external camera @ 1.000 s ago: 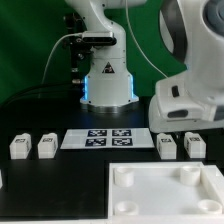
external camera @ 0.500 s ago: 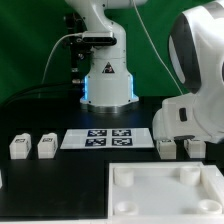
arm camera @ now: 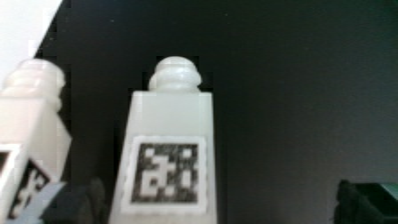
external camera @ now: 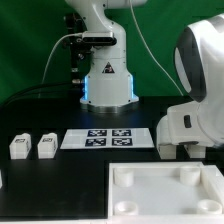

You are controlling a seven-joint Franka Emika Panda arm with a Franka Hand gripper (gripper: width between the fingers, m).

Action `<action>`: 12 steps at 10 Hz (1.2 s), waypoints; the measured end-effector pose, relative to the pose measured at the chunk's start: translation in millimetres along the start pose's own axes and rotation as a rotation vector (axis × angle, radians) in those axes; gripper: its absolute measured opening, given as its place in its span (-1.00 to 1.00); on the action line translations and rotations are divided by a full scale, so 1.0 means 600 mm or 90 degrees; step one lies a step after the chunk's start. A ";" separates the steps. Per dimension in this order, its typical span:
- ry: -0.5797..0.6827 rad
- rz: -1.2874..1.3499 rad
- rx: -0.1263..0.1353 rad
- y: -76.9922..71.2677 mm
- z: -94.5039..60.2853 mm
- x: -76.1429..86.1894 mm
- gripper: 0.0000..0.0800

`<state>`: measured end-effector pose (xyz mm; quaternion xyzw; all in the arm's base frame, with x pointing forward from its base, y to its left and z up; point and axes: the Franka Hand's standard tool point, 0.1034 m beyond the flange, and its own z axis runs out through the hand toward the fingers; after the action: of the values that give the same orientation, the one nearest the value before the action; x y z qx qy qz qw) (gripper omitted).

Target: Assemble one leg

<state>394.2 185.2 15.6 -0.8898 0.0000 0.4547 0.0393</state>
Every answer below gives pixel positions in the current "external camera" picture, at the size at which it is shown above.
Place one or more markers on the white square table top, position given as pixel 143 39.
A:
pixel 160 193

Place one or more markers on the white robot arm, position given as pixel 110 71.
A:
pixel 199 62

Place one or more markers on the white marker sheet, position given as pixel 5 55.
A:
pixel 107 138

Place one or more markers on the white obstacle bar right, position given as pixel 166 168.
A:
pixel 213 182

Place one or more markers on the white piece left edge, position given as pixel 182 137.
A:
pixel 1 183

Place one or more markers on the black camera stand pole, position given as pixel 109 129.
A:
pixel 78 50

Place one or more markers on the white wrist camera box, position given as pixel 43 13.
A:
pixel 180 126

